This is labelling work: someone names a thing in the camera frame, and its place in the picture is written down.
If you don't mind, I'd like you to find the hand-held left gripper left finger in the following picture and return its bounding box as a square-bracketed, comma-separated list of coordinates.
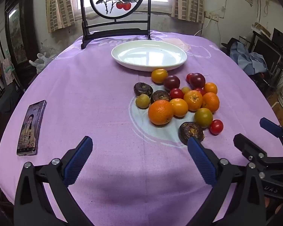
[13, 136, 95, 226]

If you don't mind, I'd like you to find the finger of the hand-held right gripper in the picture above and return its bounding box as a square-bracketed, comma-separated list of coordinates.
[260, 117, 283, 156]
[233, 134, 268, 164]

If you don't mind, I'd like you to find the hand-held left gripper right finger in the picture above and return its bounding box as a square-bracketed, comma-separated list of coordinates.
[187, 136, 267, 226]

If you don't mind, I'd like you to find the dark brown water chestnut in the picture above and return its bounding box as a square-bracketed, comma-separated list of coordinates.
[178, 121, 205, 146]
[133, 82, 154, 97]
[150, 90, 171, 104]

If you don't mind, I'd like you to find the greenish yellow kumquat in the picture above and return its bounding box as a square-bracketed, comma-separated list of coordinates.
[194, 108, 213, 128]

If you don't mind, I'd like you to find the large orange tangerine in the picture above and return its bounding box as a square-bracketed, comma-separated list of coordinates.
[148, 99, 174, 126]

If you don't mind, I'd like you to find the small orange tangerine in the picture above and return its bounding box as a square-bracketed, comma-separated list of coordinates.
[203, 82, 218, 95]

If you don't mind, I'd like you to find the dark purple tomato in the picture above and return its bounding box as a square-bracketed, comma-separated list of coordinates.
[189, 73, 206, 89]
[163, 75, 181, 91]

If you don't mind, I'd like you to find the white oval plate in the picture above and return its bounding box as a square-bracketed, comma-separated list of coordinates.
[111, 40, 187, 72]

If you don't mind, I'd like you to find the smartphone with lit screen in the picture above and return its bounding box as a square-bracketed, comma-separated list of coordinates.
[16, 100, 47, 156]

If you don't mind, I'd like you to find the purple tablecloth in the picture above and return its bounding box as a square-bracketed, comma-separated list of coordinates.
[0, 29, 283, 226]

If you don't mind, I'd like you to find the blue cloth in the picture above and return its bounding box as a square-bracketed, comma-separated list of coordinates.
[236, 42, 268, 75]

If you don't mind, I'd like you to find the black monitor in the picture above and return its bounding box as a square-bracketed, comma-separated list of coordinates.
[252, 39, 282, 69]

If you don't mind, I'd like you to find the black speaker box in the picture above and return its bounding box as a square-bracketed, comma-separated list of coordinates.
[272, 28, 283, 50]

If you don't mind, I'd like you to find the white plastic bag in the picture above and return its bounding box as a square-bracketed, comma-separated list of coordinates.
[29, 48, 58, 73]

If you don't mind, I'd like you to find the dark wooden cabinet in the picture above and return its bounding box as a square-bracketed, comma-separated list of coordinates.
[5, 0, 38, 87]

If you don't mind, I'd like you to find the beige checked curtain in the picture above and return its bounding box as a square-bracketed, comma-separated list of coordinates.
[46, 0, 75, 33]
[172, 0, 204, 24]

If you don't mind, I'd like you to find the white wall socket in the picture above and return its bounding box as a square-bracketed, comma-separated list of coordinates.
[204, 11, 220, 22]

